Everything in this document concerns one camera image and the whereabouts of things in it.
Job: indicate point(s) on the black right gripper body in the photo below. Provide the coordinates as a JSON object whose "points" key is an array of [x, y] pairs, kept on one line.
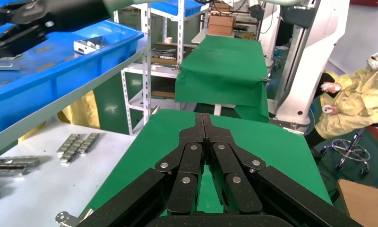
{"points": [[76, 12]]}

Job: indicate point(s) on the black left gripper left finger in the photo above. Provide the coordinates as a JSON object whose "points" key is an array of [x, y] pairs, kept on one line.
{"points": [[184, 194]]}

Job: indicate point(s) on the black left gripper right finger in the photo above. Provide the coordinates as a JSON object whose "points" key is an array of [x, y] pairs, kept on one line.
{"points": [[242, 194]]}

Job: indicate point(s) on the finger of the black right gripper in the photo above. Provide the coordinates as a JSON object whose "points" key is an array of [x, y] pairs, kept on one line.
{"points": [[23, 14], [17, 42]]}

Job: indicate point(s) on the person right forearm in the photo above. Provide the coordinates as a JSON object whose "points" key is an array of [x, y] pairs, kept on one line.
{"points": [[348, 84]]}

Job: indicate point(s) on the person left forearm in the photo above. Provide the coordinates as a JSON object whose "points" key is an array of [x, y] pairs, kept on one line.
{"points": [[355, 111]]}

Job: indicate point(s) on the pile of metal parts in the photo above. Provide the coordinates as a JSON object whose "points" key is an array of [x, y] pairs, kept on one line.
{"points": [[164, 55]]}

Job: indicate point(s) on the person left hand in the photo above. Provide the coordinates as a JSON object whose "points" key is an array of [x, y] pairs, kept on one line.
{"points": [[330, 109]]}

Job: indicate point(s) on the person right hand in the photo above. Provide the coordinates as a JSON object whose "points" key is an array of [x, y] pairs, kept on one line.
{"points": [[330, 87]]}

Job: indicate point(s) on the large blue plastic bin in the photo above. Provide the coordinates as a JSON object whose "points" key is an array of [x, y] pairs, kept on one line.
{"points": [[35, 91]]}

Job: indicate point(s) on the green table cloth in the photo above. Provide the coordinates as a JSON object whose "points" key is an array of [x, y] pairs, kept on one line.
{"points": [[270, 147]]}

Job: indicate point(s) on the yellow plastic bag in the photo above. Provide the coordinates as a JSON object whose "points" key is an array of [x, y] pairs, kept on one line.
{"points": [[82, 109]]}

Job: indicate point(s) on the white paper cup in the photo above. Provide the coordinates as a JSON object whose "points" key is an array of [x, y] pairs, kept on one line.
{"points": [[168, 40]]}

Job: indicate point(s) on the wooden board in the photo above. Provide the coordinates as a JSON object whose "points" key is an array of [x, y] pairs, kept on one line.
{"points": [[163, 94]]}

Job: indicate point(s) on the grey metal shelving rack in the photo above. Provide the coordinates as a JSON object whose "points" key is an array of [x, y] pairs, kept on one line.
{"points": [[146, 87], [180, 37]]}

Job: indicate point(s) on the small notched metal strip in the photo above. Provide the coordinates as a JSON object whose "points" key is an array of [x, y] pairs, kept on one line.
{"points": [[70, 155], [18, 161], [7, 170], [89, 142], [68, 144]]}

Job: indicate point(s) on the small blue plastic bin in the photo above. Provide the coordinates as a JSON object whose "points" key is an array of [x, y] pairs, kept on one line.
{"points": [[189, 6]]}

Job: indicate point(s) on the chrome swivel stool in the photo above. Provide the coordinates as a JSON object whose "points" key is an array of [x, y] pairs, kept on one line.
{"points": [[348, 150]]}

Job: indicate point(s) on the wooden table top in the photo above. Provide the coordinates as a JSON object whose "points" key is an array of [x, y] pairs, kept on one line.
{"points": [[364, 203]]}

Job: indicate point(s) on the green cloth covered table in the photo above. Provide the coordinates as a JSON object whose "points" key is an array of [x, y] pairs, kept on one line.
{"points": [[223, 72]]}

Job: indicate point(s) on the white paper sheet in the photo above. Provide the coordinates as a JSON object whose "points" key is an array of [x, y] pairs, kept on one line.
{"points": [[51, 188]]}

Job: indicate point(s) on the brown cardboard box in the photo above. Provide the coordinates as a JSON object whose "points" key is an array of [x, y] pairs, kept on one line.
{"points": [[221, 25]]}

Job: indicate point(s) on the white robot column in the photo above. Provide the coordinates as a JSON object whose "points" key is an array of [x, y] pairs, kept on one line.
{"points": [[311, 62]]}

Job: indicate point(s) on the person in yellow coat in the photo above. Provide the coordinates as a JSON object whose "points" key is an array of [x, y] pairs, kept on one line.
{"points": [[364, 103]]}

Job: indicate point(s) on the white headset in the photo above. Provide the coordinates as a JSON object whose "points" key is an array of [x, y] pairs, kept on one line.
{"points": [[376, 59]]}

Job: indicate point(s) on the upright-walled sheet metal bracket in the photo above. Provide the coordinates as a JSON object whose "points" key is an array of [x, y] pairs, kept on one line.
{"points": [[87, 45]]}

